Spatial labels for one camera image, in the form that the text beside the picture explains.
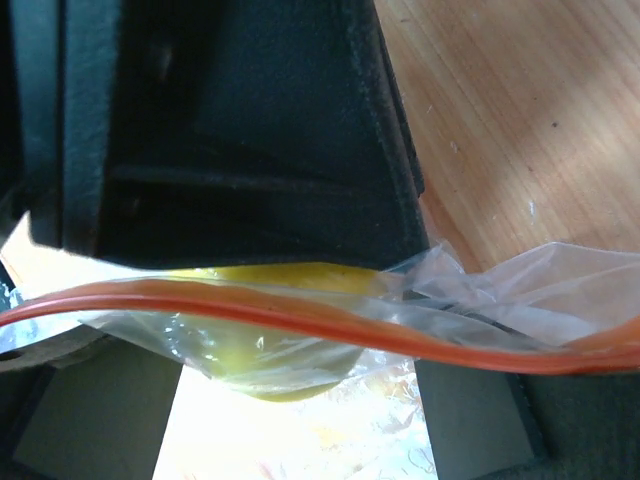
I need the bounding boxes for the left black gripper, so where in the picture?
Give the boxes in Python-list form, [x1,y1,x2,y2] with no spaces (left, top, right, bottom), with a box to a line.
[1,1,120,255]

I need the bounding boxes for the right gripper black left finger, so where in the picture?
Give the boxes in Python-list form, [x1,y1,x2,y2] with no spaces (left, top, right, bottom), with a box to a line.
[1,340,182,479]

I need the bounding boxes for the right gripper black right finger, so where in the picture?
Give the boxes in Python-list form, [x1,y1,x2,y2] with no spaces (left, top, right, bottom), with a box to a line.
[415,361,639,479]

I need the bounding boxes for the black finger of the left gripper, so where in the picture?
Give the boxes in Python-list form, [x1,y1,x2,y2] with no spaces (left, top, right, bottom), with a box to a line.
[96,1,429,269]

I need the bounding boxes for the clear zip top bag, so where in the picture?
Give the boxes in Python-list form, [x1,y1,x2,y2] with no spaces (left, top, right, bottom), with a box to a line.
[0,240,640,480]

